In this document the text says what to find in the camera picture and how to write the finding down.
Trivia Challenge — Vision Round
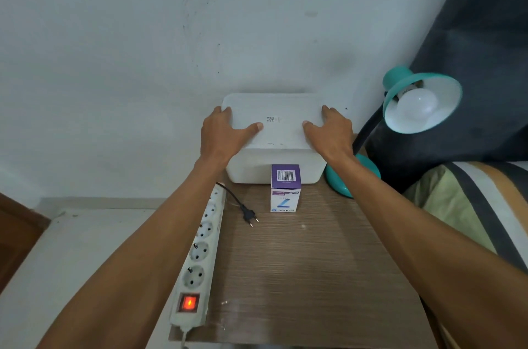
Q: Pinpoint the dark grey fabric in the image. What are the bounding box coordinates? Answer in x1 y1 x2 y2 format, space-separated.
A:
365 0 528 193

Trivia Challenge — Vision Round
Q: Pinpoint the purple and white bulb carton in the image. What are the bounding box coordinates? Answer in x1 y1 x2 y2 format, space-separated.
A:
270 164 302 213

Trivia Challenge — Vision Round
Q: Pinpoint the teal desk lamp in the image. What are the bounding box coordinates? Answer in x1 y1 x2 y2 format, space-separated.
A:
324 66 463 199

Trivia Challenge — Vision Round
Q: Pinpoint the white plastic box lid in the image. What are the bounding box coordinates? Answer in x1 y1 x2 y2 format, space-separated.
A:
221 92 331 152

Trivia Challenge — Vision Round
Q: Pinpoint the white light bulb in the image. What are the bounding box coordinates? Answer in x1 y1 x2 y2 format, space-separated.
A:
396 88 439 122

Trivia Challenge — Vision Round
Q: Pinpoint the person's left hand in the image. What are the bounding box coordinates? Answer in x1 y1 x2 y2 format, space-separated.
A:
197 106 264 168

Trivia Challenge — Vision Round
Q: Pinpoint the person's right hand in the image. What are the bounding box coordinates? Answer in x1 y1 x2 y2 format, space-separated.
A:
302 105 356 166

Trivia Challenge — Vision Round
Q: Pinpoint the black plug with cable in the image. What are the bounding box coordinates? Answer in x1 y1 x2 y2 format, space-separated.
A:
216 182 260 228

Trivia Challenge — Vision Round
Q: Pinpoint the brown wooden door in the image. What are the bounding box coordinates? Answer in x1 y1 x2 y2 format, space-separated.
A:
0 192 51 294

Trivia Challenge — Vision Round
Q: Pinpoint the white power strip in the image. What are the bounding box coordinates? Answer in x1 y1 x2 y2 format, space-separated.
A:
169 182 227 349

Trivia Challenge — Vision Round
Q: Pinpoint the white plastic storage box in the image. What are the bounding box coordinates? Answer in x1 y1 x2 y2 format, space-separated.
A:
225 148 327 185

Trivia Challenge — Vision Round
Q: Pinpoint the striped bedding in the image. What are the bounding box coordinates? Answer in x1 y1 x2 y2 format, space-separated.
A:
402 160 528 349

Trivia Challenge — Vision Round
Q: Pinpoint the person's left forearm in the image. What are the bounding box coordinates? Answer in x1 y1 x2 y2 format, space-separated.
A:
36 157 232 349

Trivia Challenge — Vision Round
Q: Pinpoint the person's right forearm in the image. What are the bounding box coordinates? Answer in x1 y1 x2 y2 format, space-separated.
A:
329 155 528 349

